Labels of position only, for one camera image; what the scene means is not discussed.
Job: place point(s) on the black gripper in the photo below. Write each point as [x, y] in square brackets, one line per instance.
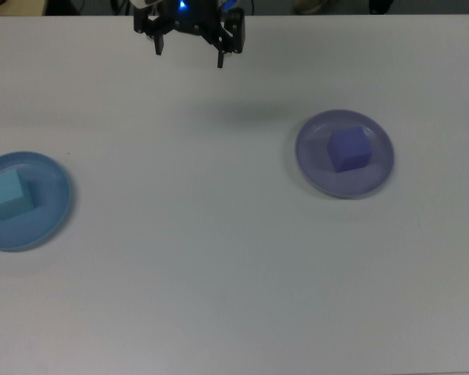
[191, 19]

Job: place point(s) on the cyan foam cube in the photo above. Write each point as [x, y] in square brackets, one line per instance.
[6, 195]

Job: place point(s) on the blue plastic plate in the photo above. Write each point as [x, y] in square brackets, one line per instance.
[43, 218]

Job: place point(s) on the purple plastic plate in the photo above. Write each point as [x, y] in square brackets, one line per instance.
[312, 156]

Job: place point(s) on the purple foam cube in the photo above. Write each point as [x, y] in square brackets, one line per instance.
[349, 150]

